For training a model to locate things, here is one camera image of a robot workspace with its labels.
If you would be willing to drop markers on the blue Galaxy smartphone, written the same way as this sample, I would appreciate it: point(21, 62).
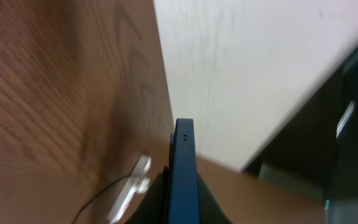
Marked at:
point(183, 199)

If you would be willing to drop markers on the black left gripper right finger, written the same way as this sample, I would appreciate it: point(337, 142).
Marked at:
point(210, 211)

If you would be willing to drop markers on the white power strip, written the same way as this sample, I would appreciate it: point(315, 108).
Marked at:
point(137, 183)

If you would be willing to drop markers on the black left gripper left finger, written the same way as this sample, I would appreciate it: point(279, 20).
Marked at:
point(152, 209)

